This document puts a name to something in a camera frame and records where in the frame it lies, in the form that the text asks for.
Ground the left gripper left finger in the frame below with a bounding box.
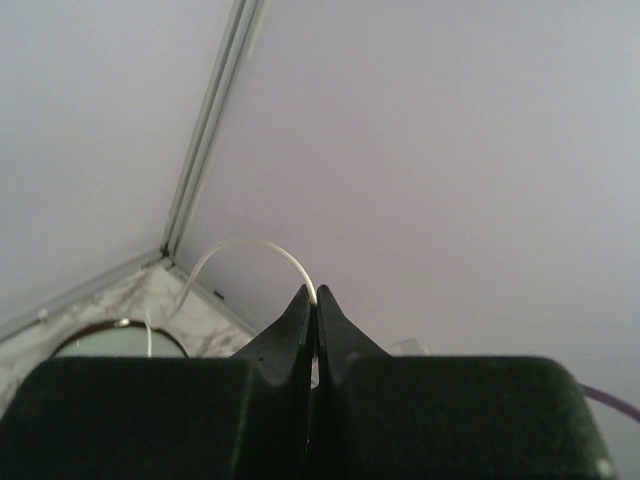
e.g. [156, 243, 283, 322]
[1, 287, 313, 479]

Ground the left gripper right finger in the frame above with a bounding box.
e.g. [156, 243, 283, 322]
[306, 286, 618, 479]

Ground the white zip tie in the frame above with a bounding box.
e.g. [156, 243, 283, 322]
[143, 237, 318, 358]

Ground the round brown-rimmed dish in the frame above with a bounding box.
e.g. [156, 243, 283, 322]
[50, 318, 189, 358]

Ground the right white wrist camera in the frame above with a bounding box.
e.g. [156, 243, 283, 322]
[389, 337, 429, 356]

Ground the right aluminium corner post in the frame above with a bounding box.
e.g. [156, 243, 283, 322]
[1, 1, 258, 339]

